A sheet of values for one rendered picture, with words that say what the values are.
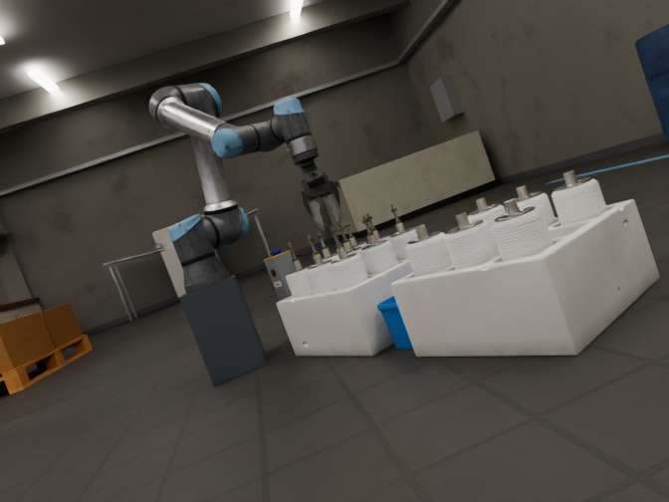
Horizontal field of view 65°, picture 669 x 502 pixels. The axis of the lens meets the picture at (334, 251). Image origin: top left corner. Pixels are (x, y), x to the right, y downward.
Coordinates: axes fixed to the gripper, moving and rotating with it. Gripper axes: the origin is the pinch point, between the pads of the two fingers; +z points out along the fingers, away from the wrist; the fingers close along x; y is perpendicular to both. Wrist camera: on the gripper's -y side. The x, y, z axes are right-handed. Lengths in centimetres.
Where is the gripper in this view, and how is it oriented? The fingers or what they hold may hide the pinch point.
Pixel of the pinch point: (331, 225)
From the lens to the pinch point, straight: 142.0
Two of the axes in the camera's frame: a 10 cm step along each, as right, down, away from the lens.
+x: -9.4, 3.5, -0.1
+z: 3.5, 9.4, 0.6
